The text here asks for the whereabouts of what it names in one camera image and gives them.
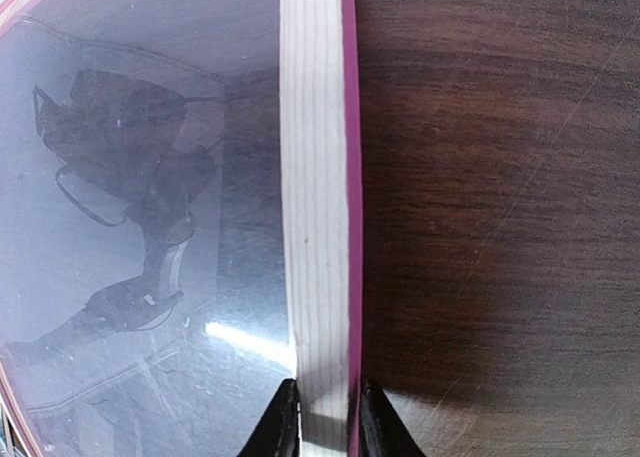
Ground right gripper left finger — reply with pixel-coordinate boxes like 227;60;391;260
239;378;300;457

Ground clear acrylic sheet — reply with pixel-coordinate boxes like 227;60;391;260
1;0;293;456

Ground pink wooden picture frame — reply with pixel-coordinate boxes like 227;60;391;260
0;0;365;457

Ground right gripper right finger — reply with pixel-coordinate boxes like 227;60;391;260
359;379;425;457

